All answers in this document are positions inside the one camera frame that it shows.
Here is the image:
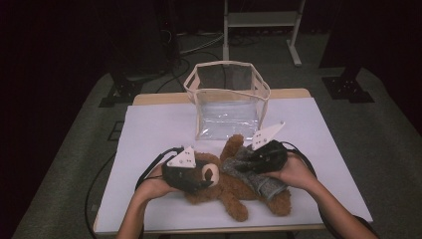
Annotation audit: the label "long black cable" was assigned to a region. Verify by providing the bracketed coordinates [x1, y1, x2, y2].
[84, 151, 117, 239]

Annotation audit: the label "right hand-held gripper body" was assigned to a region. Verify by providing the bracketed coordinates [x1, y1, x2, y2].
[245, 120, 289, 175]

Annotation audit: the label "grey fuzzy doll sweater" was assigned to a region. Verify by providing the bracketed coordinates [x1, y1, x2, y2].
[221, 145, 289, 202]

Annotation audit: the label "wooden table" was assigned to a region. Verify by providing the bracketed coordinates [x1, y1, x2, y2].
[93, 88, 374, 237]

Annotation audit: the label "white table cover sheet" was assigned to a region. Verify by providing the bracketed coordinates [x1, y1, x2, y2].
[94, 97, 373, 233]

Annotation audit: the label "grey floor cables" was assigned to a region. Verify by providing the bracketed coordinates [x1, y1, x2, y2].
[178, 33, 225, 56]

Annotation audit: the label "person's left hand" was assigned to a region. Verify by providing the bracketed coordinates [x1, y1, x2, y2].
[136, 163, 179, 202]

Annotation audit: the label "person's right hand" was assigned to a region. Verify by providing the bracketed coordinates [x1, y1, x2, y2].
[263, 154, 319, 193]

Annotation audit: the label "black stand base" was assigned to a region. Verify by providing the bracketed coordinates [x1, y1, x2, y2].
[99, 66, 145, 109]
[320, 66, 376, 105]

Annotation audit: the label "black floor cable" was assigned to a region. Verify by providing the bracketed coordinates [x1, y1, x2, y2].
[155, 51, 220, 94]

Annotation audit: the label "tangled black cables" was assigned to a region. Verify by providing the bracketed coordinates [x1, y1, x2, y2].
[228, 32, 263, 48]

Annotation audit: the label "white metal stand frame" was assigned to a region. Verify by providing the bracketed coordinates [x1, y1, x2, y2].
[222, 0, 307, 68]

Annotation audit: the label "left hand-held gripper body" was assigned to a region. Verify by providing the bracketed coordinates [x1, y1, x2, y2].
[161, 144, 213, 195]

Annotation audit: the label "brown teddy bear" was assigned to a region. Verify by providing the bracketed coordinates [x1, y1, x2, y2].
[183, 133, 293, 223]

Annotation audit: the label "right hand-held gripper cable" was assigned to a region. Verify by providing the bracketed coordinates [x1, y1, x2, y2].
[281, 140, 339, 239]

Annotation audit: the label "hand-held gripper cable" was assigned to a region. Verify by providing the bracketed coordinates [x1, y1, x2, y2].
[281, 140, 339, 239]
[133, 145, 185, 192]

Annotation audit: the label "left hand-held gripper cable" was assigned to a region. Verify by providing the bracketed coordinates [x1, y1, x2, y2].
[133, 145, 185, 192]

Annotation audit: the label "black equipment tower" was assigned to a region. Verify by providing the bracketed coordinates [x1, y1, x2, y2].
[153, 0, 183, 69]

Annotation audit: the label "dark floor outlet plate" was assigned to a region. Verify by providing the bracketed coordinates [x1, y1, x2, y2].
[107, 120, 125, 142]

